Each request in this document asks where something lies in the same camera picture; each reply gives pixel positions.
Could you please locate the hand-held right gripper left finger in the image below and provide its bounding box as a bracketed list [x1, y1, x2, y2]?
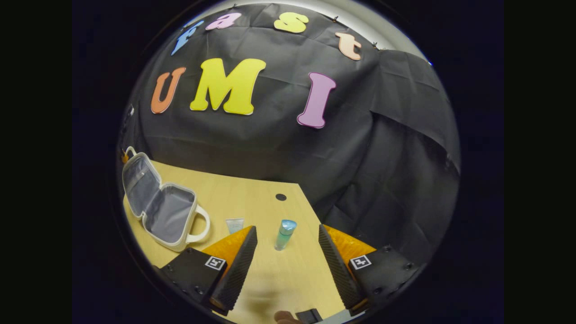
[153, 225, 258, 315]

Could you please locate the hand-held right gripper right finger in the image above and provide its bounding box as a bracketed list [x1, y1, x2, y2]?
[318, 224, 427, 316]

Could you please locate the teal skin care bottle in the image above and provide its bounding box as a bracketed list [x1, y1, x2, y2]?
[274, 219, 297, 251]

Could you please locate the white suitcase with handle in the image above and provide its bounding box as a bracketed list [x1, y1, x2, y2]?
[121, 146, 211, 252]

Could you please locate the black backdrop cloth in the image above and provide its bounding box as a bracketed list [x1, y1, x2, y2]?
[118, 2, 462, 270]

